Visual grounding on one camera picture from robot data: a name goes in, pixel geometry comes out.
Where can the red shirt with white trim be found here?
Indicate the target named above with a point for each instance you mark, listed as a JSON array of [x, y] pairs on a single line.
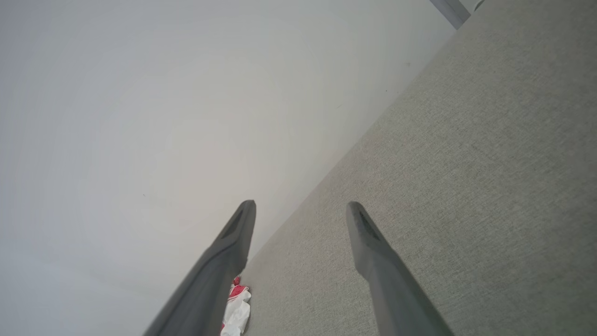
[[237, 308]]

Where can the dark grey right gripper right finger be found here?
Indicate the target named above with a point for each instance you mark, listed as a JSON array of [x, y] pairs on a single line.
[[396, 289]]

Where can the grey fabric sofa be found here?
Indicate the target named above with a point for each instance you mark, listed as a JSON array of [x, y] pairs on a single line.
[[466, 186]]

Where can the grey door frame strip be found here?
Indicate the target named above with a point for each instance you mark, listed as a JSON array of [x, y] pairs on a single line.
[[450, 10]]

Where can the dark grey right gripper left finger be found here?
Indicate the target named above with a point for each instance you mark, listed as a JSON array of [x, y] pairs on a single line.
[[210, 280]]

